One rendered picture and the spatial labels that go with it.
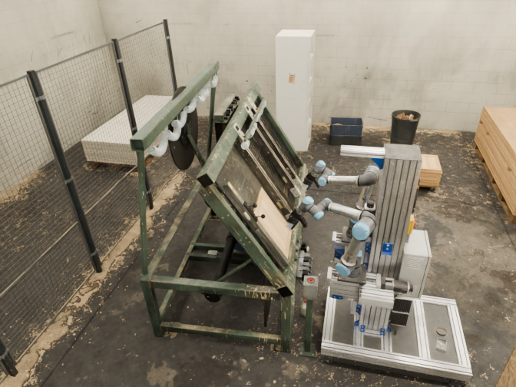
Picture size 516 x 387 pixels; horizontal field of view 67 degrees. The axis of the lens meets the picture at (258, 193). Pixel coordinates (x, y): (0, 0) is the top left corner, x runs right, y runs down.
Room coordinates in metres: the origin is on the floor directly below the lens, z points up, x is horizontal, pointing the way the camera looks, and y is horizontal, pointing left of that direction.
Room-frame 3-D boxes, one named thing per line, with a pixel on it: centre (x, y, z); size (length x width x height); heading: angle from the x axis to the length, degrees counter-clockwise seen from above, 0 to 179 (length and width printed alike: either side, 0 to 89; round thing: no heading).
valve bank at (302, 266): (2.81, -0.43, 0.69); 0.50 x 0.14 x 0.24; 169
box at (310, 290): (2.37, -0.41, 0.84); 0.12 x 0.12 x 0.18; 79
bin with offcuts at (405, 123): (6.65, -2.74, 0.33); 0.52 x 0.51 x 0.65; 165
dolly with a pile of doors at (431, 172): (5.36, -2.58, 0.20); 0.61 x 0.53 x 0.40; 165
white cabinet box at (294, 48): (6.99, -0.75, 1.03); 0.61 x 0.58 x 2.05; 165
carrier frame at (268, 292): (3.54, 0.23, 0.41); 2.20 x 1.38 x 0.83; 169
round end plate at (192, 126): (3.52, 0.66, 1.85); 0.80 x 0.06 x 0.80; 169
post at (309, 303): (2.37, -0.41, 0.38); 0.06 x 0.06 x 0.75; 79
